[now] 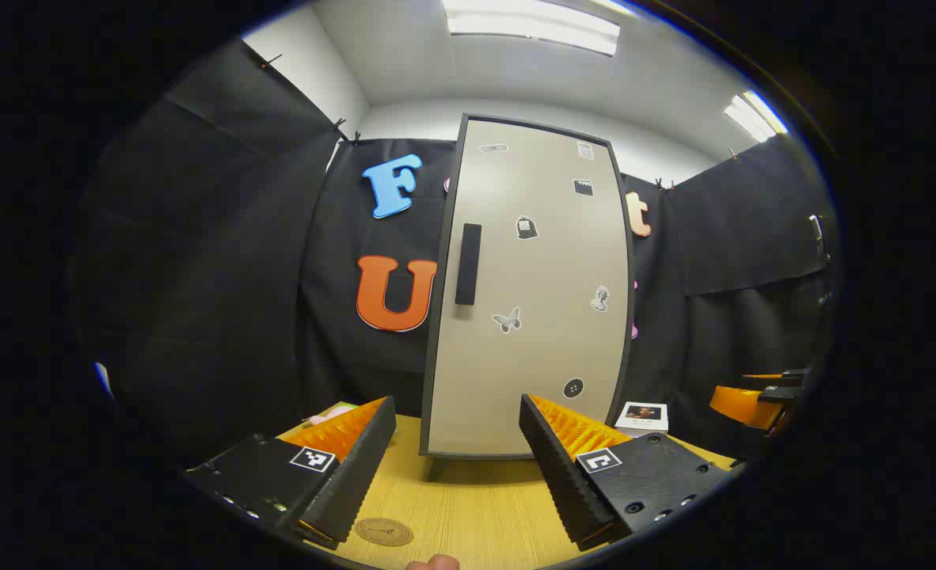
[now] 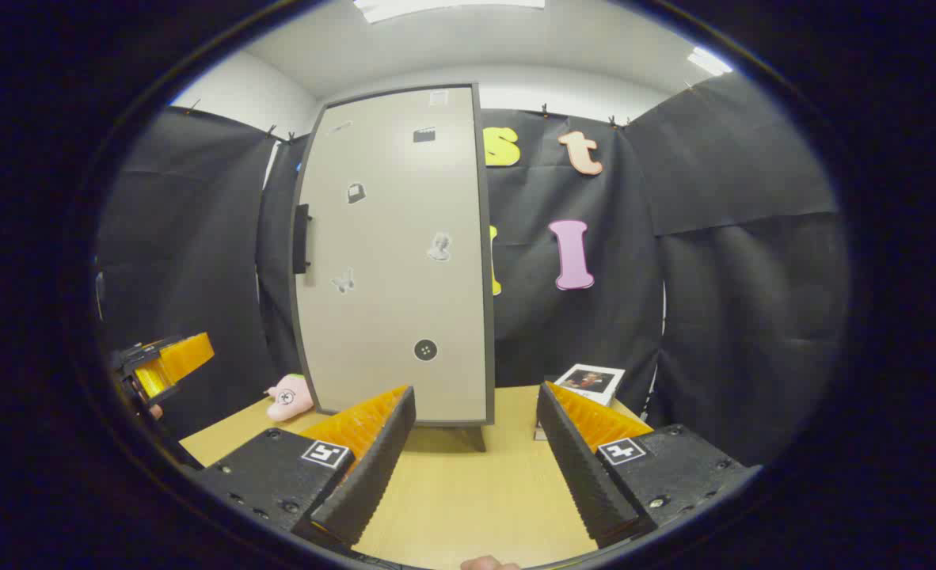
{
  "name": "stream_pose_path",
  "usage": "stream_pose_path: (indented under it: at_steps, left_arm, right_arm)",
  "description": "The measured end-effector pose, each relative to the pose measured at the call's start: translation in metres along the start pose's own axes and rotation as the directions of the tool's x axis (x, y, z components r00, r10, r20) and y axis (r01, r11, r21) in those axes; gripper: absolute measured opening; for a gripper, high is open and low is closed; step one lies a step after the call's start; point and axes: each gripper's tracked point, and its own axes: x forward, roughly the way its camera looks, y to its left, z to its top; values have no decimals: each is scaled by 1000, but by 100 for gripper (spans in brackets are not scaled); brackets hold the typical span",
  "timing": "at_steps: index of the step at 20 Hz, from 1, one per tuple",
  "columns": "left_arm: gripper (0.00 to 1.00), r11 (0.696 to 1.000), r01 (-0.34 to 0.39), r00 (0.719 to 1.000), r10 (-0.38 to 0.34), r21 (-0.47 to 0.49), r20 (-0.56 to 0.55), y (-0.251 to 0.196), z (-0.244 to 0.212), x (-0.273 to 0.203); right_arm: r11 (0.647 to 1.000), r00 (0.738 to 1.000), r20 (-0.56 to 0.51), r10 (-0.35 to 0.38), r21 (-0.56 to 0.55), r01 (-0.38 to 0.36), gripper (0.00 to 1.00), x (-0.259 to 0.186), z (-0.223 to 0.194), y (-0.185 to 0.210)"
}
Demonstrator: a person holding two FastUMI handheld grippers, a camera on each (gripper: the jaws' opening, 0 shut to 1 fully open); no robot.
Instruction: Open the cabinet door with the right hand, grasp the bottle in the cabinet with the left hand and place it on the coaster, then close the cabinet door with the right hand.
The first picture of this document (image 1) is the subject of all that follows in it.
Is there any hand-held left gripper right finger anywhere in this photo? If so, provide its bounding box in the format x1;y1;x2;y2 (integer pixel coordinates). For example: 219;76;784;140
519;393;742;553

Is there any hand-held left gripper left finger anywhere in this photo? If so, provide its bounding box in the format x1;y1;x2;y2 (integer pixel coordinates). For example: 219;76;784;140
185;396;398;551

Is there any round brown coaster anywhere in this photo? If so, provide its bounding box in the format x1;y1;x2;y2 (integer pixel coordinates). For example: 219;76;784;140
355;518;414;547

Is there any beige cabinet door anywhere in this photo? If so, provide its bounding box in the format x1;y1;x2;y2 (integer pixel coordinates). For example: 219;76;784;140
427;119;630;456

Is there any black cabinet door handle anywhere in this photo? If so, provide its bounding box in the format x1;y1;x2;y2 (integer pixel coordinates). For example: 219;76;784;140
455;223;483;306

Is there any dark grey cabinet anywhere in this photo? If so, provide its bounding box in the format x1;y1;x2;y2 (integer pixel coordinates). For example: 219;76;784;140
419;113;637;480

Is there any pink plush toy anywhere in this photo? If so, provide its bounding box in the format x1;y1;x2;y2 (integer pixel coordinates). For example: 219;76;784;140
310;402;358;426

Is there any stack of white books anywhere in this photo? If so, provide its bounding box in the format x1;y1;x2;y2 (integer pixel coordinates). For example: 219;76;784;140
614;401;669;438

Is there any small ceiling light panel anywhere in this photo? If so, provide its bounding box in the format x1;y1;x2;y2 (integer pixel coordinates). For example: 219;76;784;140
724;89;790;143

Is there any black backdrop cloth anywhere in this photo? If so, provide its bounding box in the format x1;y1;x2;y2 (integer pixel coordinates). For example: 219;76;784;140
72;40;841;468

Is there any large ceiling light panel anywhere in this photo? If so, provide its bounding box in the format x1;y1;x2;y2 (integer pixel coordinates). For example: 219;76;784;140
443;0;621;56

